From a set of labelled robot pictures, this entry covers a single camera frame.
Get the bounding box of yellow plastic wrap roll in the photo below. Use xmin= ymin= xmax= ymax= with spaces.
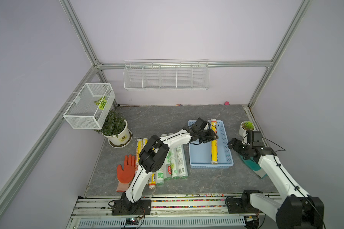
xmin=210 ymin=119 xmax=218 ymax=165

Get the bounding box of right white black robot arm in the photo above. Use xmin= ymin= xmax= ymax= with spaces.
xmin=227 ymin=130 xmax=326 ymax=229

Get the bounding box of small white potted succulent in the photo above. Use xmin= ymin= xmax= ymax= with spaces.
xmin=239 ymin=121 xmax=256 ymax=137

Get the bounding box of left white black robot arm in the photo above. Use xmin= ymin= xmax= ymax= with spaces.
xmin=121 ymin=118 xmax=218 ymax=208

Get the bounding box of white wire shelf back wall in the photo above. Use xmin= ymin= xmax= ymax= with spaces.
xmin=123 ymin=59 xmax=210 ymax=90

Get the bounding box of green work glove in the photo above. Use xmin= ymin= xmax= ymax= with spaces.
xmin=240 ymin=156 xmax=267 ymax=178

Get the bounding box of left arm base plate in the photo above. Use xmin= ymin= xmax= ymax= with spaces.
xmin=108 ymin=197 xmax=152 ymax=216

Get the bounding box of aluminium rail frame front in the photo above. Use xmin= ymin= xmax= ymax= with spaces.
xmin=65 ymin=194 xmax=279 ymax=229

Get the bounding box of green leaf in wire basket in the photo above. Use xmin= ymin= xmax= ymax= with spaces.
xmin=94 ymin=96 xmax=108 ymax=110

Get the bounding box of white wire basket left wall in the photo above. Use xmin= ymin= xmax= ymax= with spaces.
xmin=63 ymin=83 xmax=115 ymax=130

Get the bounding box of light blue plastic basket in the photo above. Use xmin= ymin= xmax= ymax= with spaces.
xmin=189 ymin=120 xmax=234 ymax=169

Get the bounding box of yellow wrap roll leftmost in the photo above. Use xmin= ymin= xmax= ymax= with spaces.
xmin=135 ymin=138 xmax=143 ymax=165

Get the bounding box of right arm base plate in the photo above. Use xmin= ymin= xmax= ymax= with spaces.
xmin=225 ymin=189 xmax=262 ymax=215

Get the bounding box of large potted green plant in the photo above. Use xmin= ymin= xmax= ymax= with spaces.
xmin=95 ymin=110 xmax=132 ymax=148

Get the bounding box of red orange work glove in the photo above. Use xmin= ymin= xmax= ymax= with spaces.
xmin=116 ymin=154 xmax=137 ymax=192

